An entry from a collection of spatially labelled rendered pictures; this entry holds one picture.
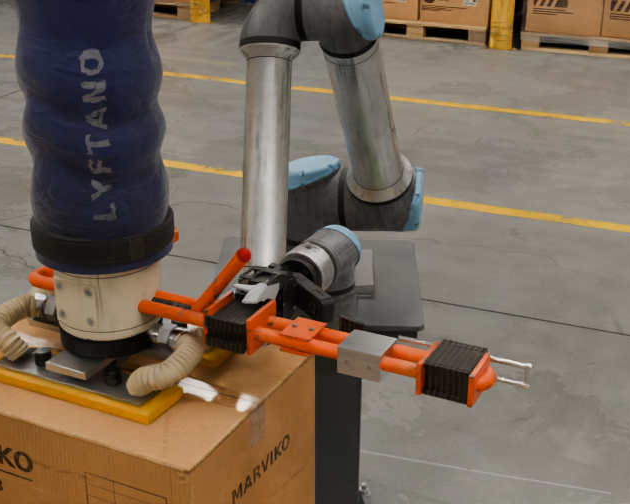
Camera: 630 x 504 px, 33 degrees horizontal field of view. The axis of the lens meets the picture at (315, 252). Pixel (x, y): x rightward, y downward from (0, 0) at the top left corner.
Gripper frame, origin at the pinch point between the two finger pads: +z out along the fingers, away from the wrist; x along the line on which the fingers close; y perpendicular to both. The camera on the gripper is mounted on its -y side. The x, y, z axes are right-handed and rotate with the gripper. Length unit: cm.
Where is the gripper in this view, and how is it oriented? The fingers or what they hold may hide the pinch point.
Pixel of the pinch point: (251, 325)
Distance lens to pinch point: 163.5
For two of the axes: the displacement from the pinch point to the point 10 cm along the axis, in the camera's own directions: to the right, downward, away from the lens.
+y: -8.9, -1.8, 4.1
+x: 0.1, -9.3, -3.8
